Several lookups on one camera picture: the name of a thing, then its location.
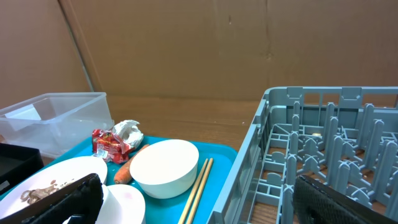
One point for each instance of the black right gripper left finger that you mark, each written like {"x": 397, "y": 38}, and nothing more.
{"x": 79, "y": 202}

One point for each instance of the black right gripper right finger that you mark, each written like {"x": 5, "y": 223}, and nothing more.
{"x": 315, "y": 203}

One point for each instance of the white bowl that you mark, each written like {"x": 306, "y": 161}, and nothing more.
{"x": 166, "y": 169}

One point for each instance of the wooden chopstick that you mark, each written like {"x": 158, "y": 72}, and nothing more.
{"x": 199, "y": 193}
{"x": 192, "y": 194}

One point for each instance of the large white plate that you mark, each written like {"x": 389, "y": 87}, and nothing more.
{"x": 60, "y": 173}

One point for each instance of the orange carrot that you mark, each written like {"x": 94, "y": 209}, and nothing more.
{"x": 123, "y": 175}

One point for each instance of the red snack wrapper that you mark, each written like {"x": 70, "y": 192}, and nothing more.
{"x": 110, "y": 147}

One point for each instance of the grey dish rack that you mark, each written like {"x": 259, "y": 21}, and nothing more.
{"x": 332, "y": 133}

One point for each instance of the teal plastic tray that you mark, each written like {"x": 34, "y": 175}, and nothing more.
{"x": 158, "y": 211}

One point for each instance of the black bin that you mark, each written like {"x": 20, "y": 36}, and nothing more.
{"x": 17, "y": 164}

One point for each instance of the crumpled white tissue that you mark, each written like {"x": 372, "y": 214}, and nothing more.
{"x": 129, "y": 132}

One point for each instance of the clear plastic bin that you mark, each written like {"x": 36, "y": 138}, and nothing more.
{"x": 55, "y": 122}

